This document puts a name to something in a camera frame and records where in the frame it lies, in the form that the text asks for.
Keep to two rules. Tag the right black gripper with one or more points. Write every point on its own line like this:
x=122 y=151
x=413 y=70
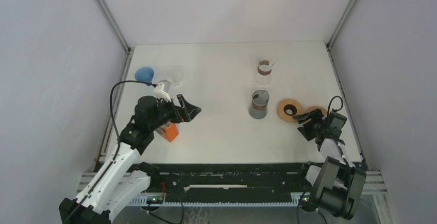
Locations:
x=316 y=114

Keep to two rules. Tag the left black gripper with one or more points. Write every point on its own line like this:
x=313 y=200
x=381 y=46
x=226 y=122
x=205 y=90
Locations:
x=190 y=111

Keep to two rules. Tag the wooden dripper ring holder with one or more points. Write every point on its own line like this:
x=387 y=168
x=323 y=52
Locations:
x=288 y=108

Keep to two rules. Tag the orange coffee filter box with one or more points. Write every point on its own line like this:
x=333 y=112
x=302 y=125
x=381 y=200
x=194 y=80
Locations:
x=168 y=131

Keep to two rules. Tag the clear glass dripper cone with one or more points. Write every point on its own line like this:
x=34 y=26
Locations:
x=175 y=74

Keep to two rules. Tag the grey glass carafe brown band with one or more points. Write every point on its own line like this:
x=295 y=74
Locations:
x=259 y=102

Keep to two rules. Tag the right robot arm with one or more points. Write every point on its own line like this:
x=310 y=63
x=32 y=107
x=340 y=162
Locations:
x=337 y=185

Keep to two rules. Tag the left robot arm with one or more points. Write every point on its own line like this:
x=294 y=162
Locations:
x=105 y=195

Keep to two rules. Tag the blue ribbed dripper cone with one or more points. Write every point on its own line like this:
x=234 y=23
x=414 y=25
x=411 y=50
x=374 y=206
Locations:
x=144 y=75

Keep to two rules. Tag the clear glass carafe brown band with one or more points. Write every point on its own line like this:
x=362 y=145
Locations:
x=264 y=71

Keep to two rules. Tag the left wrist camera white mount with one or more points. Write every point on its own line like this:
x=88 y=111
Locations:
x=161 y=90

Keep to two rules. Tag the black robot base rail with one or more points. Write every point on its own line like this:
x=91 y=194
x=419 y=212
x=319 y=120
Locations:
x=196 y=184

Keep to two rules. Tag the left aluminium frame post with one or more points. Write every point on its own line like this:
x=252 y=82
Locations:
x=110 y=19

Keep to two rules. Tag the aluminium frame post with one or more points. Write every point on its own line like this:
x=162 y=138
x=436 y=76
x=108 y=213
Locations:
x=342 y=21
x=110 y=19

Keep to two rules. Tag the right aluminium frame post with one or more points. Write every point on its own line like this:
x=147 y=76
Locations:
x=342 y=21

